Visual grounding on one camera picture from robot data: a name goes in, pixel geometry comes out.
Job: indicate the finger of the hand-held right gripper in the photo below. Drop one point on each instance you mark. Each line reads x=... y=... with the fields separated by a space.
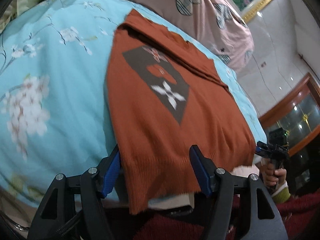
x=262 y=148

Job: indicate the orange knit sweater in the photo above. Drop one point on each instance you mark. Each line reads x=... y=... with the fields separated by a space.
x=160 y=130

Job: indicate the white fluffy cloth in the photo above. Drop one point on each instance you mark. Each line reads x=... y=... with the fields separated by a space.
x=243 y=171

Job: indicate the wooden glass cabinet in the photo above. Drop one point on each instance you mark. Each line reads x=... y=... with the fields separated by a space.
x=297 y=115

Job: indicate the person's right hand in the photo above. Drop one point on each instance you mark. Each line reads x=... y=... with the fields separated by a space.
x=278 y=177

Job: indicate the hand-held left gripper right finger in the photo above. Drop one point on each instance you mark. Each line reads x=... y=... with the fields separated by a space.
x=200 y=172

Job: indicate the person's right forearm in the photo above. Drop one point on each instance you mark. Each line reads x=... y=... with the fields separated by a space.
x=282 y=195

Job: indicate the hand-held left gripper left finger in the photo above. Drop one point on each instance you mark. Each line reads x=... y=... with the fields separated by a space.
x=111 y=173

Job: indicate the blue floral bed quilt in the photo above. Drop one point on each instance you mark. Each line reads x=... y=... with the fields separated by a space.
x=57 y=80

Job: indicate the pink quilt with plaid hearts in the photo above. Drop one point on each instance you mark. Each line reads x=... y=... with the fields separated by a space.
x=195 y=12

